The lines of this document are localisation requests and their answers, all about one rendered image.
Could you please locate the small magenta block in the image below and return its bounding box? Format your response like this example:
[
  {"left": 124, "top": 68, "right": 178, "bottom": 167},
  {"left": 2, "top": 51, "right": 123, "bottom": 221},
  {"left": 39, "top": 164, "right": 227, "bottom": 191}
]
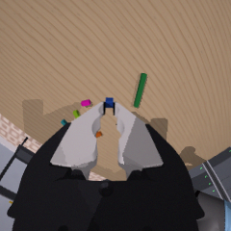
[{"left": 81, "top": 100, "right": 90, "bottom": 107}]

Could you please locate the orange rod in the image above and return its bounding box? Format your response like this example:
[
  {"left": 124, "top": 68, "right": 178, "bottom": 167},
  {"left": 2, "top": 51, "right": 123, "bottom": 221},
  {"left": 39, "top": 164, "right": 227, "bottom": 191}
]
[{"left": 96, "top": 131, "right": 102, "bottom": 137}]

